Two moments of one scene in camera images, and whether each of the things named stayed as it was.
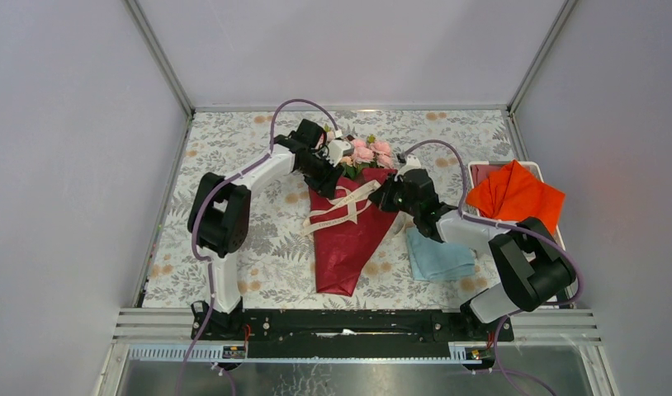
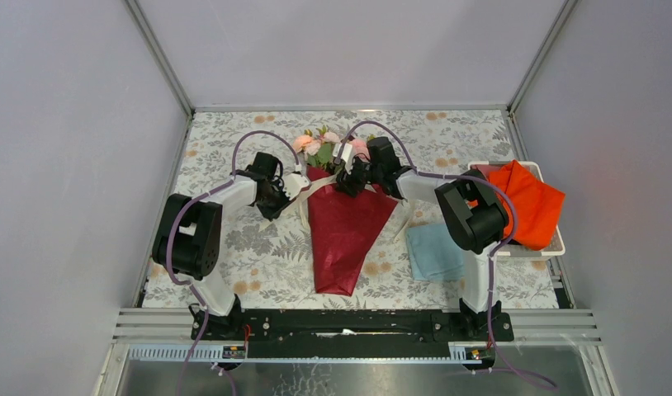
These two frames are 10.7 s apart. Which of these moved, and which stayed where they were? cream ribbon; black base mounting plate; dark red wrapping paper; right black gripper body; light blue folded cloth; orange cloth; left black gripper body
Moved: right black gripper body; cream ribbon; left black gripper body
Stayed: light blue folded cloth; dark red wrapping paper; black base mounting plate; orange cloth
